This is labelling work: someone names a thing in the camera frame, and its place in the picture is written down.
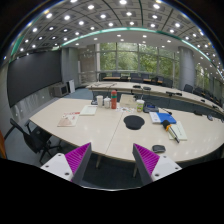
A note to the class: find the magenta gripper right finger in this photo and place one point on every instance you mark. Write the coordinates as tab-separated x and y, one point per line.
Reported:
152	166

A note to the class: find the large dark wall screen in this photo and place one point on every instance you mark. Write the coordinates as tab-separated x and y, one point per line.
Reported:
32	73

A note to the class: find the white paper sheet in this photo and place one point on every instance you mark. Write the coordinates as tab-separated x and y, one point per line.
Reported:
88	110

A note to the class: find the red white booklet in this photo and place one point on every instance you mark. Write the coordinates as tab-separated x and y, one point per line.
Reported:
69	119

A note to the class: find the white notebook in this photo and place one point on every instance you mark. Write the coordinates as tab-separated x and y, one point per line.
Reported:
179	130

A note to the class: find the green white paper cup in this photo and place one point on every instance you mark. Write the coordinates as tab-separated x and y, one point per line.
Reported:
139	105

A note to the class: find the black office chair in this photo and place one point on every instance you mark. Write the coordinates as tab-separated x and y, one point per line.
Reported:
37	140

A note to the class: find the white cup with lid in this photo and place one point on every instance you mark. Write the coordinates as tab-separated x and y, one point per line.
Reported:
107	102

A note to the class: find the beige cardboard box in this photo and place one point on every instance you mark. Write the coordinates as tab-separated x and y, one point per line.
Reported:
127	101

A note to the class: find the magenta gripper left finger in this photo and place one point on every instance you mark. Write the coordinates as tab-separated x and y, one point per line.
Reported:
70	166

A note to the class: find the grey desk phone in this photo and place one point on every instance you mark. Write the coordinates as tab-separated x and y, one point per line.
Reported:
150	108

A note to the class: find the orange black handled tool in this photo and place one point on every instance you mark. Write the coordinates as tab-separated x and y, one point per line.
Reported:
168	127

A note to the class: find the black computer mouse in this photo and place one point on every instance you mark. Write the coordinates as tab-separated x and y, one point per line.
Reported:
158	148

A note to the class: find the grey cabinet unit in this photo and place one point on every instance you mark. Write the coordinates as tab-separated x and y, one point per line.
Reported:
59	90

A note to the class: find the red drink bottle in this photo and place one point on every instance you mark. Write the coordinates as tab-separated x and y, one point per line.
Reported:
113	99

